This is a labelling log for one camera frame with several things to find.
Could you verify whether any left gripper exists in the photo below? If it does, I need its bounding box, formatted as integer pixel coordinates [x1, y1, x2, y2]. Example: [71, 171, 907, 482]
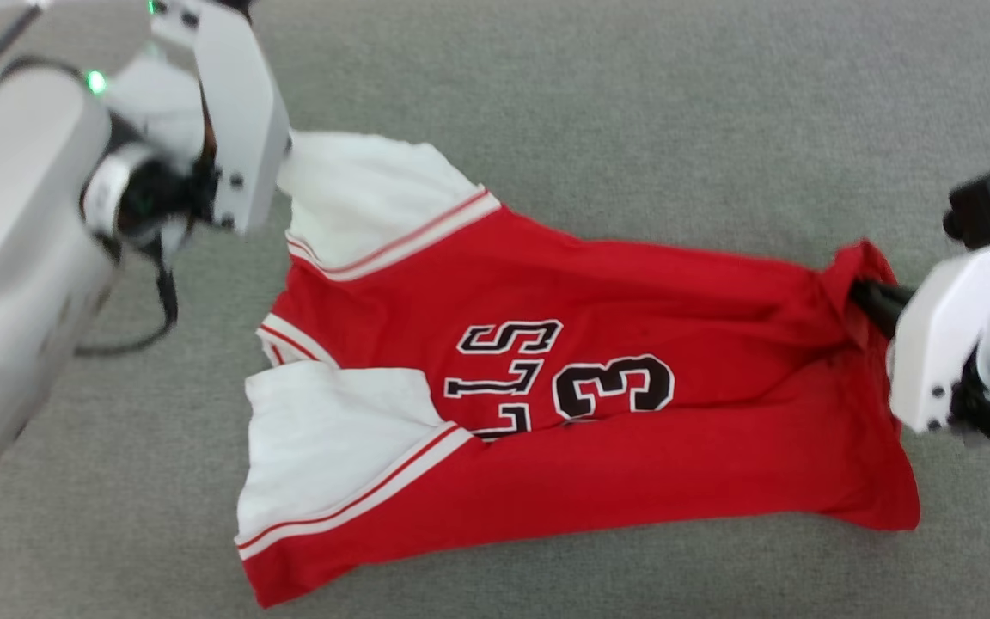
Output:
[150, 0, 294, 236]

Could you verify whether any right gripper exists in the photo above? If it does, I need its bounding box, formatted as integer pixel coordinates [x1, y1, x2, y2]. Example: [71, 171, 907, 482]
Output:
[850, 236, 990, 435]

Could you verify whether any red white basketball jersey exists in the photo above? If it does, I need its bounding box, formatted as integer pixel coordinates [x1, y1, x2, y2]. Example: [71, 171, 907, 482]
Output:
[235, 130, 922, 610]

